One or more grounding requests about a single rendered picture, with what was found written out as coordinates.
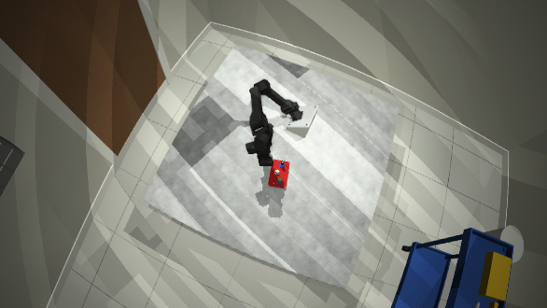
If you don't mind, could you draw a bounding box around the red circuit board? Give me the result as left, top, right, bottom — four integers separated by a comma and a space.
268, 159, 290, 189

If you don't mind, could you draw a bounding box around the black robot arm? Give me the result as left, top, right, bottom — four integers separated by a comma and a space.
245, 79, 302, 154

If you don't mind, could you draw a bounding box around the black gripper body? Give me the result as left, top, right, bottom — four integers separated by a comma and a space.
259, 141, 274, 166

